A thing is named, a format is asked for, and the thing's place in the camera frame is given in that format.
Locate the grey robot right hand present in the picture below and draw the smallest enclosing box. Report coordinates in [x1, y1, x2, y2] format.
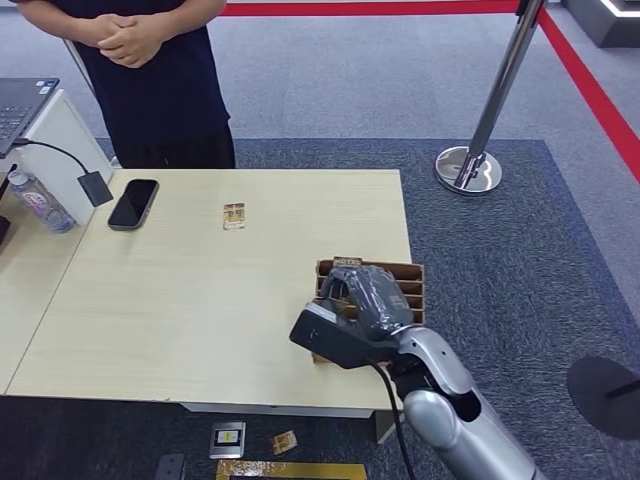
[318, 264, 416, 344]

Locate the person's left hand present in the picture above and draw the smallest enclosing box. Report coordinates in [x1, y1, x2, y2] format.
[94, 13, 168, 56]

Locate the person's right hand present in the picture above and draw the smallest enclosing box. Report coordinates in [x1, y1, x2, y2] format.
[97, 40, 164, 70]

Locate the brown slotted card holder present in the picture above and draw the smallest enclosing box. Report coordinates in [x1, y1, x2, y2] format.
[310, 256, 426, 367]

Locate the person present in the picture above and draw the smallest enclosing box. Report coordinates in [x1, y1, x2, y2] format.
[14, 0, 236, 171]

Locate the silver card reader plate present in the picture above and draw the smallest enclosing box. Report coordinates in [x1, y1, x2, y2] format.
[208, 421, 247, 461]

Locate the white laptop stand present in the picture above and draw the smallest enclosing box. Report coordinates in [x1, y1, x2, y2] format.
[8, 89, 114, 228]

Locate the small black external drive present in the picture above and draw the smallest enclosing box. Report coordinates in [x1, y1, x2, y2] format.
[77, 170, 115, 209]

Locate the black smartphone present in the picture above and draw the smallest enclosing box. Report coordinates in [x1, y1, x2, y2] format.
[106, 178, 161, 232]

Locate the dark laptop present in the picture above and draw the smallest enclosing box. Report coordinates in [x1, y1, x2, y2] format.
[0, 78, 61, 160]

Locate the dark blue carpet mat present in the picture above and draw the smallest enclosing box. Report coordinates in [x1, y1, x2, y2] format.
[0, 137, 640, 480]

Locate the clear plastic water bottle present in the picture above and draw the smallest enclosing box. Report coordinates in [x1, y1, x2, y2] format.
[8, 170, 77, 236]

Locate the gold framed sign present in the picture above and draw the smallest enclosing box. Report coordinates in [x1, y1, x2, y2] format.
[216, 460, 369, 480]

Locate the black stand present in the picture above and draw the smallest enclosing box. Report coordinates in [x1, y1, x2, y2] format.
[0, 162, 19, 250]

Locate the red barrier belt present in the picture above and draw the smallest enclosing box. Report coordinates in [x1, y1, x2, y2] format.
[536, 7, 640, 187]
[220, 0, 521, 19]

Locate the black round base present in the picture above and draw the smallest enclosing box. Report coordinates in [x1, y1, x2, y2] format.
[567, 356, 640, 443]

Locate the dark grey flat block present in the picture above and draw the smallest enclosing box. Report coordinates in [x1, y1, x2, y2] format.
[152, 453, 187, 480]

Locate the dark platform with light strip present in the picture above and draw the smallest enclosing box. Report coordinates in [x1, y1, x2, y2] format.
[561, 0, 640, 50]

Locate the chrome stanchion post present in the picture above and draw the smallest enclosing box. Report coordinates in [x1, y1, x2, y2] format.
[433, 0, 549, 197]
[62, 38, 124, 168]

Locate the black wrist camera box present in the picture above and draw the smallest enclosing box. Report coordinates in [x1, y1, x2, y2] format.
[288, 300, 402, 372]

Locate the black camera cable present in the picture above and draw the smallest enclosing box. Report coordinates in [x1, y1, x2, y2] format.
[368, 359, 418, 480]

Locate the thin black laptop cable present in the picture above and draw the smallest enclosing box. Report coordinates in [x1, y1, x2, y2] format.
[12, 137, 92, 178]

